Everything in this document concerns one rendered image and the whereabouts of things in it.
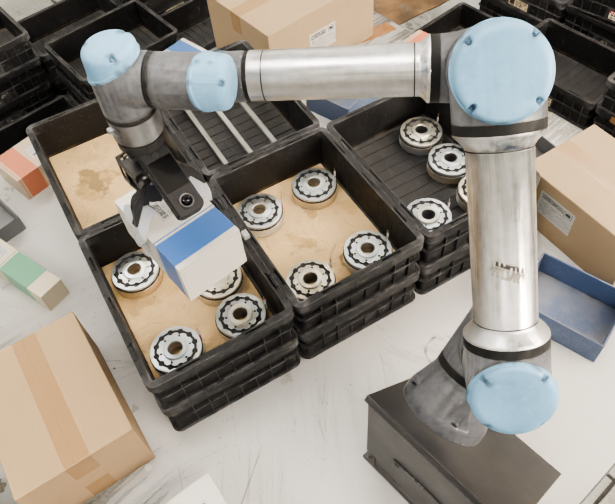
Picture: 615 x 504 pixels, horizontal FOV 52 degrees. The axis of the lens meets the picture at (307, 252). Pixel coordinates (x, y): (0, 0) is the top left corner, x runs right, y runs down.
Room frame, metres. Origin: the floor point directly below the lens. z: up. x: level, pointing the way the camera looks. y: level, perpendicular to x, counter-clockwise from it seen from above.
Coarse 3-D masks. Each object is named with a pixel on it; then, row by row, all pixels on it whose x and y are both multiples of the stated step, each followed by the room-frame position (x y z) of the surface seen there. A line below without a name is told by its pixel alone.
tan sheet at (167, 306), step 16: (112, 288) 0.77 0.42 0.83; (160, 288) 0.76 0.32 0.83; (176, 288) 0.76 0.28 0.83; (128, 304) 0.73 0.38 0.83; (144, 304) 0.72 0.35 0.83; (160, 304) 0.72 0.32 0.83; (176, 304) 0.72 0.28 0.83; (192, 304) 0.71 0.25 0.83; (128, 320) 0.69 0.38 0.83; (144, 320) 0.69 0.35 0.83; (160, 320) 0.68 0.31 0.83; (176, 320) 0.68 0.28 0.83; (192, 320) 0.67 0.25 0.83; (208, 320) 0.67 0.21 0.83; (144, 336) 0.65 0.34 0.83; (208, 336) 0.63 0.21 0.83; (144, 352) 0.61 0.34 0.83; (176, 352) 0.60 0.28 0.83
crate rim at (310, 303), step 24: (288, 144) 1.04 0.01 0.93; (336, 144) 1.03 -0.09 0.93; (240, 168) 0.99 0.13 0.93; (360, 168) 0.95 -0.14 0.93; (216, 192) 0.92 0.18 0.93; (384, 192) 0.87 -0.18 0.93; (240, 216) 0.85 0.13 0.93; (384, 264) 0.69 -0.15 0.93; (288, 288) 0.66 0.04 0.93; (336, 288) 0.65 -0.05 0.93
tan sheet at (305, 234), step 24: (264, 192) 1.00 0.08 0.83; (288, 192) 0.99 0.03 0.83; (288, 216) 0.92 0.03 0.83; (312, 216) 0.91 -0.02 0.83; (336, 216) 0.90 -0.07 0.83; (360, 216) 0.90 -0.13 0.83; (264, 240) 0.86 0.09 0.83; (288, 240) 0.85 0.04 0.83; (312, 240) 0.84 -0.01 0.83; (336, 240) 0.84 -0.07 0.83; (288, 264) 0.79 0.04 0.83; (336, 264) 0.77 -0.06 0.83
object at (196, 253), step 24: (168, 216) 0.69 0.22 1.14; (192, 216) 0.69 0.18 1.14; (216, 216) 0.68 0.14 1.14; (168, 240) 0.64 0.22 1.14; (192, 240) 0.64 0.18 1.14; (216, 240) 0.63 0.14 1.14; (240, 240) 0.65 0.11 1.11; (168, 264) 0.61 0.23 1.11; (192, 264) 0.59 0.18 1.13; (216, 264) 0.62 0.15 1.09; (240, 264) 0.64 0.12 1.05; (192, 288) 0.59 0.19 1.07
